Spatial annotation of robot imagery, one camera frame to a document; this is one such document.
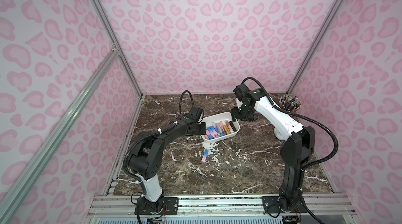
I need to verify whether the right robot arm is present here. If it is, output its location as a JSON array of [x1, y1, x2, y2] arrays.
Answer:
[[231, 77, 339, 224]]

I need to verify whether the bundle of pencils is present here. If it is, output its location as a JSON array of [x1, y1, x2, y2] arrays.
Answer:
[[279, 94, 301, 113]]

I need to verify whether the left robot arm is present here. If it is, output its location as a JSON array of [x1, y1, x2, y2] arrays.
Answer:
[[122, 90, 207, 219]]

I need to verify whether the white plastic storage box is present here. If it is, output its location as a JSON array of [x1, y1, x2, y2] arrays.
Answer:
[[202, 112, 240, 143]]

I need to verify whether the black lipstick tube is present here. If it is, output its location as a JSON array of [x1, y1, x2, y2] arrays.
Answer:
[[229, 121, 237, 132]]

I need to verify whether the gold glitter lipstick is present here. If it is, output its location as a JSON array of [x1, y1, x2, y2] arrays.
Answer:
[[223, 125, 231, 135]]

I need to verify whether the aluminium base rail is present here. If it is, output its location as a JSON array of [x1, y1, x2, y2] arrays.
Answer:
[[85, 194, 360, 224]]

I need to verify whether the white round clock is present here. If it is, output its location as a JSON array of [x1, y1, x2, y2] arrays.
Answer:
[[274, 128, 285, 141]]

